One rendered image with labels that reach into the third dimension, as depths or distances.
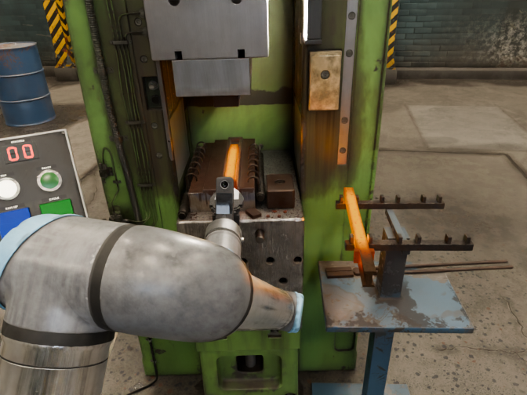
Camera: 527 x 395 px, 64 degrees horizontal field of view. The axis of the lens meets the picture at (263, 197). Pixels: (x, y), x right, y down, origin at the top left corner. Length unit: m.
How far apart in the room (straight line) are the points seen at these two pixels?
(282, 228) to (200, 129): 0.63
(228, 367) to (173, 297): 1.32
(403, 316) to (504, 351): 1.09
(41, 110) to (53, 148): 4.56
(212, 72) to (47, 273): 0.79
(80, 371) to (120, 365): 1.65
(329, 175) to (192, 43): 0.61
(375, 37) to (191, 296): 1.03
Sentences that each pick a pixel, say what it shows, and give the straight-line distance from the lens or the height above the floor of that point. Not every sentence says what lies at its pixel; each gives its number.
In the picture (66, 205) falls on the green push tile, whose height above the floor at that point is 1.03.
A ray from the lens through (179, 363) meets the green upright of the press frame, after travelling 1.98.
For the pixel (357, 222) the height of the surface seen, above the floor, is 0.97.
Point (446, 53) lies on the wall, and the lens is 7.28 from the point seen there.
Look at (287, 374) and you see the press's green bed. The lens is 1.70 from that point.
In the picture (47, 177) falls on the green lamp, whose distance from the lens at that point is 1.24.
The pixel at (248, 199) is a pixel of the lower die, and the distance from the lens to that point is 1.27.
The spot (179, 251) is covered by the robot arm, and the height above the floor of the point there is 1.31.
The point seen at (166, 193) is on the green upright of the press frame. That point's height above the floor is 0.90.
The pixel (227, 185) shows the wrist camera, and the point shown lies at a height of 1.09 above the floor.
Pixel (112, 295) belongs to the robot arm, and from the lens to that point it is 0.44.
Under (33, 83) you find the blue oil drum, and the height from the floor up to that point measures 0.48.
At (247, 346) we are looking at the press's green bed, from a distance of 1.58.
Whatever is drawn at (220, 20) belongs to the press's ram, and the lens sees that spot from 1.12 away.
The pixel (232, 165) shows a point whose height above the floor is 1.01.
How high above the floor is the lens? 1.56
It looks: 28 degrees down
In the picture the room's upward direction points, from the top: 2 degrees counter-clockwise
